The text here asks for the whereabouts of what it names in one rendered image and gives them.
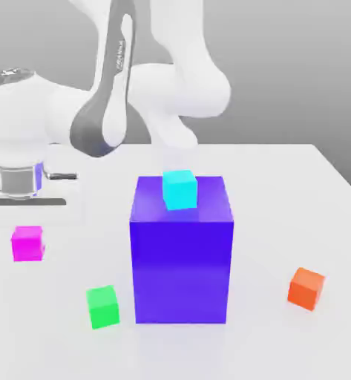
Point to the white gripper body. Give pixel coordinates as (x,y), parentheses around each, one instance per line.
(26,202)

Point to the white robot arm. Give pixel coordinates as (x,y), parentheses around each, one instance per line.
(181,89)

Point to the small magenta cube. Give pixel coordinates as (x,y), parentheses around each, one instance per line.
(26,245)

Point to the small green cube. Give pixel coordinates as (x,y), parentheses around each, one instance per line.
(103,308)

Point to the small cyan cube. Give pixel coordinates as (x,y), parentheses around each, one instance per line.
(179,190)

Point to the small orange cube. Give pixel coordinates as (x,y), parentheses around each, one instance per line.
(305,289)

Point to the large purple box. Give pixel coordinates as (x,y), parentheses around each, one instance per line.
(181,267)

